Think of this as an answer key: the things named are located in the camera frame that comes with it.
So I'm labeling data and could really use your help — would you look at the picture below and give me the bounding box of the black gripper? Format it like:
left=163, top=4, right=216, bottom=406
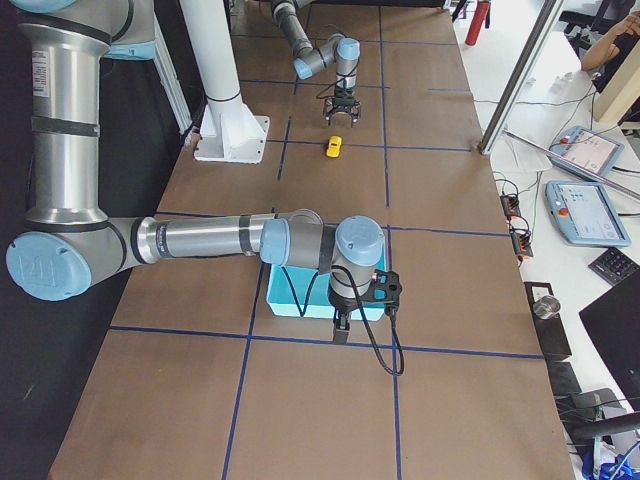
left=329, top=289, right=364, bottom=343
left=323, top=87, right=361, bottom=127

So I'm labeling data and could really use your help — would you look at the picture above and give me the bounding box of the yellow beetle toy car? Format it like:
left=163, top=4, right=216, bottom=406
left=325, top=135, right=343, bottom=158

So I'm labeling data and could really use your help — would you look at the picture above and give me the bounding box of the person forearm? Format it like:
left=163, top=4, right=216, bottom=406
left=581, top=11, right=639, bottom=71

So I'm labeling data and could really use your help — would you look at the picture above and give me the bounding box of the turquoise plastic bin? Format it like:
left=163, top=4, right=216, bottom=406
left=265, top=252, right=392, bottom=321

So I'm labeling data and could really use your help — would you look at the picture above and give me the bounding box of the red cylinder bottle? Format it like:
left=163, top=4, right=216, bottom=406
left=465, top=1, right=491, bottom=46

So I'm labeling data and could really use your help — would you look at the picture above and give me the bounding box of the small metal cup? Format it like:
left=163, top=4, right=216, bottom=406
left=532, top=295, right=561, bottom=320

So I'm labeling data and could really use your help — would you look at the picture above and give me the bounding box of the upper teach pendant tablet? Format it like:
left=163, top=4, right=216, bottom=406
left=549, top=126, right=624, bottom=177

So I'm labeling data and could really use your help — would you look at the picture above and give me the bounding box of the teach pendant tablet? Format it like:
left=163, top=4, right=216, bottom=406
left=549, top=126, right=624, bottom=177
left=545, top=181, right=631, bottom=247

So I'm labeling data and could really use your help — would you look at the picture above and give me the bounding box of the lower teach pendant tablet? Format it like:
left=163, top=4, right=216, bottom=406
left=545, top=181, right=631, bottom=247

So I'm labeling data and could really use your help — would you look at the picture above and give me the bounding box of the black keyboard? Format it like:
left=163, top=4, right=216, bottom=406
left=588, top=247, right=639, bottom=286

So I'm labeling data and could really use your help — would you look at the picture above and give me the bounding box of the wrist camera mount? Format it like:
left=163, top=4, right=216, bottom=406
left=361, top=269, right=403, bottom=310

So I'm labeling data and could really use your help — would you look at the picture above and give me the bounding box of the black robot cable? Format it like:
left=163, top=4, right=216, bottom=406
left=329, top=267, right=405, bottom=376

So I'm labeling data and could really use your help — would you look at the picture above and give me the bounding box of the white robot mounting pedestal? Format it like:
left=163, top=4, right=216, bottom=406
left=180, top=0, right=270, bottom=164

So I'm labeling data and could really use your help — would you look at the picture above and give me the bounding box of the aluminium frame post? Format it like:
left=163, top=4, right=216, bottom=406
left=478, top=0, right=564, bottom=155

